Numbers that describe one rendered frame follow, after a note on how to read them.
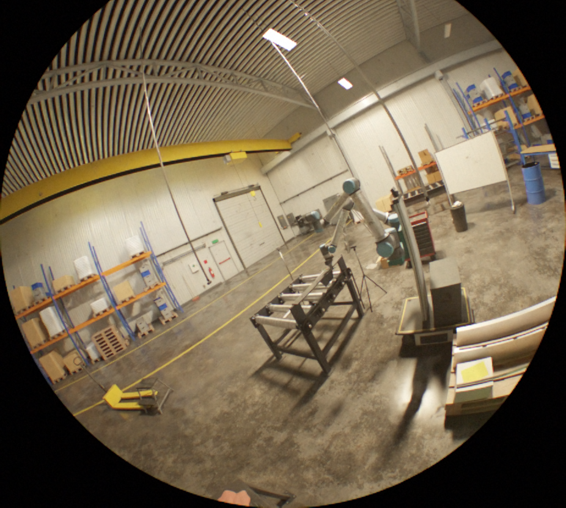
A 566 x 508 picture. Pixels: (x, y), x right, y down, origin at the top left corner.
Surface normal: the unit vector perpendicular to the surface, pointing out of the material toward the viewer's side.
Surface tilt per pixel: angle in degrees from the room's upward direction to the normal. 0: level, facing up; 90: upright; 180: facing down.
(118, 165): 90
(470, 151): 90
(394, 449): 0
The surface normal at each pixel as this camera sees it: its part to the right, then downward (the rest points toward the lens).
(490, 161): -0.84, 0.40
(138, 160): 0.67, -0.27
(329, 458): -0.41, -0.91
